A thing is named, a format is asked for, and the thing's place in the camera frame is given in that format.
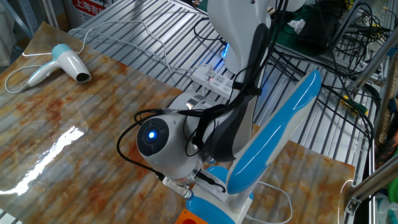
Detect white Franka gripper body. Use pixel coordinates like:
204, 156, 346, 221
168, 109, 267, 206
193, 176, 230, 203

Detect blue white desk lamp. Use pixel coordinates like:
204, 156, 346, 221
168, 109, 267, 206
185, 68, 323, 224

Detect orange emergency stop button box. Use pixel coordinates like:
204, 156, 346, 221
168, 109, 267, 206
174, 208, 208, 224

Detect white power strip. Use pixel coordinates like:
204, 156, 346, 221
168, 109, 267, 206
190, 63, 238, 100

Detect marble pattern table mat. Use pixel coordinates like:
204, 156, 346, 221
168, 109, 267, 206
0, 21, 356, 224

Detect crumpled white paper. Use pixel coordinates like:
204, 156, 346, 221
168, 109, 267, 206
286, 17, 308, 35

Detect white teal hair dryer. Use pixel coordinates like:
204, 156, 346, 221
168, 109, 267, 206
26, 43, 92, 89

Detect black box on green mat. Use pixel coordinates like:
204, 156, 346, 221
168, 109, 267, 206
295, 2, 341, 57

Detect red white sign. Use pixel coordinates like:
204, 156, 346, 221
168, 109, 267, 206
71, 0, 115, 19

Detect perforated steel upright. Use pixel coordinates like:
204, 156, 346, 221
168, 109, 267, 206
17, 0, 35, 35

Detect silver camera bar on gripper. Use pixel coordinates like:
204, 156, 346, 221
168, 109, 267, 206
161, 176, 194, 200

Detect white lamp power cable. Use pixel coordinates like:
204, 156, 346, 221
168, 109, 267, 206
245, 180, 294, 224

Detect black camera cable on arm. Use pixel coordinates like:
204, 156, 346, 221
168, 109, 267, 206
116, 0, 290, 194

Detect thin white cable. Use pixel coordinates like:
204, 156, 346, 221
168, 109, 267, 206
336, 179, 354, 224

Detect aluminium profile with bracket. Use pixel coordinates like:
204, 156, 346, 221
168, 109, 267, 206
343, 160, 398, 216

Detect yellow green cable connector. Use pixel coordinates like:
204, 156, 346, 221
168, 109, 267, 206
341, 94, 370, 116

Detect black cable bundle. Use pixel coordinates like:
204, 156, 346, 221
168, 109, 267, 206
273, 0, 392, 147

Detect slanted aluminium profile post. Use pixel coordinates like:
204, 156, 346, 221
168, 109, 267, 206
350, 29, 398, 91

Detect white hair dryer cable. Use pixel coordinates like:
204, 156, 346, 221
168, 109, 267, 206
4, 19, 212, 95

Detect aluminium frame post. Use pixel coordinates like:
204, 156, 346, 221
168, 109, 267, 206
39, 0, 60, 29

